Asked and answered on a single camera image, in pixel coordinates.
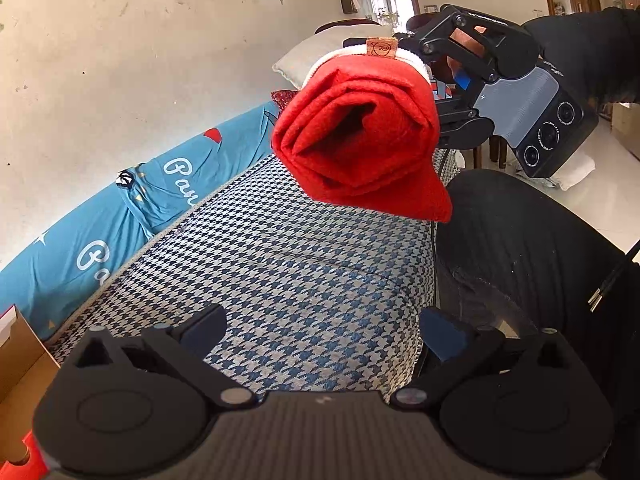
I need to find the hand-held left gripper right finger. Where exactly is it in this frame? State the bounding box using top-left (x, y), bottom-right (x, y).
top-left (392, 306), bottom-right (576, 408)

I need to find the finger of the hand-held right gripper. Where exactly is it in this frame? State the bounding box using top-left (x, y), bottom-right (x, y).
top-left (342, 4), bottom-right (501, 86)
top-left (434, 94), bottom-right (495, 151)

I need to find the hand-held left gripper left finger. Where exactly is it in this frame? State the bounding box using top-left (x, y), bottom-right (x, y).
top-left (65, 304), bottom-right (258, 408)

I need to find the white elastic band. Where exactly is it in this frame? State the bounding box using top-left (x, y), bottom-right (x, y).
top-left (300, 37), bottom-right (432, 91)

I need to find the red shopping bag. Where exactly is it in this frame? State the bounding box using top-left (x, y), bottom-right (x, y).
top-left (271, 52), bottom-right (453, 224)

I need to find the person's right forearm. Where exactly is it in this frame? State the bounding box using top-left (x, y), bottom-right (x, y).
top-left (522, 7), bottom-right (640, 111)

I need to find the person's right hand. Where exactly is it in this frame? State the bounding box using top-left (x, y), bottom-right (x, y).
top-left (445, 25), bottom-right (490, 81)

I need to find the wooden chair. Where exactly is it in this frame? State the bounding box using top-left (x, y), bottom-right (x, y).
top-left (470, 132), bottom-right (507, 171)

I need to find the white cloth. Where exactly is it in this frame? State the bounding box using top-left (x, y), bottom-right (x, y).
top-left (547, 152), bottom-right (597, 192)

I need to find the cardboard box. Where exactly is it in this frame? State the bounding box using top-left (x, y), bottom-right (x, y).
top-left (611, 102), bottom-right (640, 153)

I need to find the person's black pants leg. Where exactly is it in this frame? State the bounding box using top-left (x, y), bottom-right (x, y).
top-left (434, 169), bottom-right (640, 480)

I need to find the white pillow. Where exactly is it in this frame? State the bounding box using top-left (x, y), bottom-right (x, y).
top-left (272, 35), bottom-right (351, 92)

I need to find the blue printed quilt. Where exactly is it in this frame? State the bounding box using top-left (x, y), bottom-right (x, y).
top-left (0, 100), bottom-right (281, 343)

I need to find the red shoe box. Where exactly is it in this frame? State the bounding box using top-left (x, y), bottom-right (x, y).
top-left (0, 305), bottom-right (61, 480)

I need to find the black drawstring cord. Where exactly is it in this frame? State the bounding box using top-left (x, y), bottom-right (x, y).
top-left (587, 240), bottom-right (640, 313)

